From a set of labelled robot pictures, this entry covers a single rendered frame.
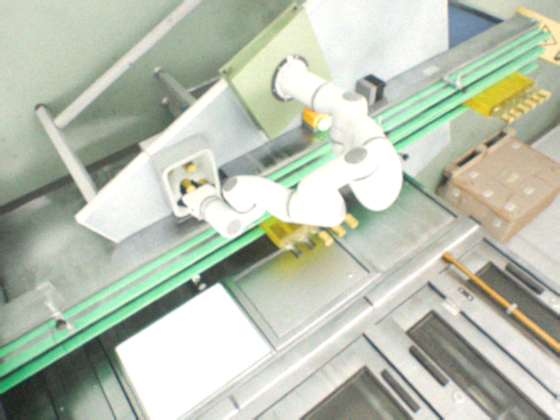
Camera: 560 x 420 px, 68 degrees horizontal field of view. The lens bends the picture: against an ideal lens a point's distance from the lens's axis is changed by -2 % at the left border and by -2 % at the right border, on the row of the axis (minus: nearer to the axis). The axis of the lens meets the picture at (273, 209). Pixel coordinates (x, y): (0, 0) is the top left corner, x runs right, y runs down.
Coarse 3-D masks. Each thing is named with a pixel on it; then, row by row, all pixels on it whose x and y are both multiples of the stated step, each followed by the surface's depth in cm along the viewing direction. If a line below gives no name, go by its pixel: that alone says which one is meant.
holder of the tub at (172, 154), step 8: (192, 136) 134; (176, 144) 132; (184, 144) 132; (192, 144) 132; (200, 144) 132; (160, 152) 130; (168, 152) 130; (176, 152) 130; (184, 152) 130; (192, 152) 130; (152, 160) 128; (160, 160) 128; (168, 160) 128; (176, 160) 128; (160, 168) 126; (160, 176) 130; (160, 184) 137; (168, 200) 139; (176, 216) 149; (184, 216) 149
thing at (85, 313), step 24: (264, 216) 150; (192, 240) 144; (216, 240) 144; (168, 264) 139; (120, 288) 134; (144, 288) 133; (72, 312) 129; (96, 312) 129; (24, 336) 125; (48, 336) 124; (0, 360) 120; (24, 360) 120
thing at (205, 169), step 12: (192, 156) 128; (204, 156) 136; (168, 168) 125; (180, 168) 138; (204, 168) 143; (168, 180) 138; (180, 180) 141; (216, 180) 141; (168, 192) 131; (180, 216) 141
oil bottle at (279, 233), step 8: (272, 216) 151; (264, 224) 149; (272, 224) 149; (280, 224) 149; (272, 232) 147; (280, 232) 146; (288, 232) 146; (272, 240) 150; (280, 240) 144; (288, 240) 144; (280, 248) 147
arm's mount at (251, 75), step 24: (288, 24) 123; (264, 48) 123; (288, 48) 129; (312, 48) 135; (240, 72) 122; (264, 72) 128; (312, 72) 141; (240, 96) 130; (264, 96) 133; (264, 120) 139; (288, 120) 147
